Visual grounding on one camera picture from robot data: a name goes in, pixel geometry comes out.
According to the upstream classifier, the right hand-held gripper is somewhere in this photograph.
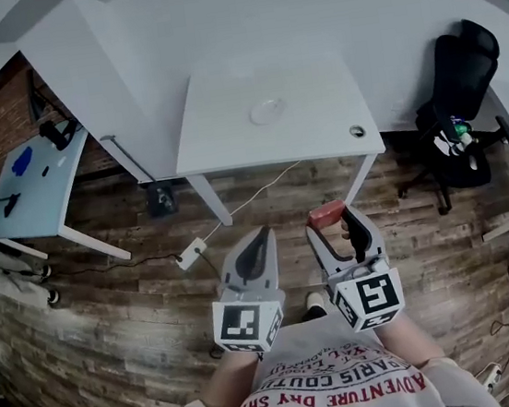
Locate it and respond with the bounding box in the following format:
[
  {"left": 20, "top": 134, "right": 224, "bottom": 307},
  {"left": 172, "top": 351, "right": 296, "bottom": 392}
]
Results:
[{"left": 302, "top": 198, "right": 409, "bottom": 341}]

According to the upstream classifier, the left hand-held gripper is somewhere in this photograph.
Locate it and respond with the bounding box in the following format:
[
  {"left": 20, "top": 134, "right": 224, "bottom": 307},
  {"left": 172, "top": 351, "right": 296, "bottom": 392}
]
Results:
[{"left": 200, "top": 223, "right": 294, "bottom": 360}]

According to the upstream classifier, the red piece of meat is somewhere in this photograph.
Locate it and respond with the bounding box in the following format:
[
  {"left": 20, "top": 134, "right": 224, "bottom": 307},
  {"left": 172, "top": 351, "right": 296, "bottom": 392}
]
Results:
[{"left": 306, "top": 199, "right": 349, "bottom": 231}]

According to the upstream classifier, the clear round plate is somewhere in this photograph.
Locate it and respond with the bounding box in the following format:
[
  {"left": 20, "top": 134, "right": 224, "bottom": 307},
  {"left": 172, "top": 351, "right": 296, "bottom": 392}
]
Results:
[{"left": 247, "top": 95, "right": 291, "bottom": 127}]

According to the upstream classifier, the person's right forearm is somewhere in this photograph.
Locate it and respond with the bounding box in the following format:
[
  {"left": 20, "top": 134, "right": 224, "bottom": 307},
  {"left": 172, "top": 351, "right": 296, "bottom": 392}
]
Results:
[{"left": 374, "top": 306, "right": 448, "bottom": 374}]

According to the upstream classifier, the person's left forearm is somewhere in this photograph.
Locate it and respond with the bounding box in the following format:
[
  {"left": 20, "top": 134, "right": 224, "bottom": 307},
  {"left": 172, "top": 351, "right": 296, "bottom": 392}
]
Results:
[{"left": 203, "top": 347, "right": 269, "bottom": 407}]

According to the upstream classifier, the white power strip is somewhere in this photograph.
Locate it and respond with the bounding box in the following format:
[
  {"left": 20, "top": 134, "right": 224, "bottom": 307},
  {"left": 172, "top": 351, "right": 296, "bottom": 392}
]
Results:
[
  {"left": 472, "top": 362, "right": 507, "bottom": 397},
  {"left": 172, "top": 235, "right": 212, "bottom": 272}
]

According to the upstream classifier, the black box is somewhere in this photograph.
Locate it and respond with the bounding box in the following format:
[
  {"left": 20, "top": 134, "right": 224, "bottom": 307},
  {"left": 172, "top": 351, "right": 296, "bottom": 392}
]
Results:
[{"left": 145, "top": 178, "right": 180, "bottom": 220}]

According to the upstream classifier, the white square table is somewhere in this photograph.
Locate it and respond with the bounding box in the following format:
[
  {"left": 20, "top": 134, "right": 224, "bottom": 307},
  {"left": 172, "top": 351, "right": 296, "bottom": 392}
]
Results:
[{"left": 163, "top": 46, "right": 394, "bottom": 233}]

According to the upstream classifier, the person's printed white shirt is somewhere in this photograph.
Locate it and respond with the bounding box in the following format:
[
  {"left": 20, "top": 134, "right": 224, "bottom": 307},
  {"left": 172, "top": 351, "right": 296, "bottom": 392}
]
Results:
[{"left": 154, "top": 296, "right": 502, "bottom": 407}]

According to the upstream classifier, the green bottle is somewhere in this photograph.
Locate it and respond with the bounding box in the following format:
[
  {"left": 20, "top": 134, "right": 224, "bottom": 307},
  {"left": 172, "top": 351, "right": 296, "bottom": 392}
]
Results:
[{"left": 451, "top": 118, "right": 475, "bottom": 140}]

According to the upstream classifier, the black office chair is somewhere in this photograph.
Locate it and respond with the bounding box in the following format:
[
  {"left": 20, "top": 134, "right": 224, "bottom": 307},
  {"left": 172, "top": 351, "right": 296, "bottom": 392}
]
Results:
[{"left": 374, "top": 14, "right": 509, "bottom": 221}]

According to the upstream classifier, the pale blue glass-top table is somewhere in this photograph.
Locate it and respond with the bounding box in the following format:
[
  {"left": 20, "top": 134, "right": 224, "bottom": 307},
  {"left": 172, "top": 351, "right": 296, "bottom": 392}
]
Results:
[{"left": 0, "top": 121, "right": 134, "bottom": 279}]

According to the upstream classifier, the black headset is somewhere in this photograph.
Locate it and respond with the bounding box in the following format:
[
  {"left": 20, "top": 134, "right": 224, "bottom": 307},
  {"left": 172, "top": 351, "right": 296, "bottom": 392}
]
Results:
[{"left": 37, "top": 117, "right": 84, "bottom": 153}]

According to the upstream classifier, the black flat gadget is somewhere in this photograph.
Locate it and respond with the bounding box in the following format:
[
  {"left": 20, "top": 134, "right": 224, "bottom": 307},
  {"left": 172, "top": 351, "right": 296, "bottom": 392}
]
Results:
[{"left": 0, "top": 192, "right": 24, "bottom": 219}]

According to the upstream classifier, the blue cloth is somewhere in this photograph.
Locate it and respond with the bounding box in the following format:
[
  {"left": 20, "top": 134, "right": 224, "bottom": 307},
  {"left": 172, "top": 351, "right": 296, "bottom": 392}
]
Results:
[{"left": 8, "top": 144, "right": 38, "bottom": 177}]

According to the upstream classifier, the long white desk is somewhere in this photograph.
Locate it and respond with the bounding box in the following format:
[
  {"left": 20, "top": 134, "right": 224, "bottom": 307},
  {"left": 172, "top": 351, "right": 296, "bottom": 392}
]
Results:
[{"left": 14, "top": 2, "right": 208, "bottom": 199}]

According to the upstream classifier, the white cable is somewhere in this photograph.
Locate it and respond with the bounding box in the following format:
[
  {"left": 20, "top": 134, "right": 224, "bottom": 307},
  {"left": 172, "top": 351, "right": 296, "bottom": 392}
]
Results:
[{"left": 194, "top": 159, "right": 312, "bottom": 248}]

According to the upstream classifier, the black floor cable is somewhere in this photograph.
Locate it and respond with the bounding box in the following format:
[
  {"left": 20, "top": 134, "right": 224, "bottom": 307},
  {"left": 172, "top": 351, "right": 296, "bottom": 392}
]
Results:
[{"left": 130, "top": 250, "right": 184, "bottom": 269}]

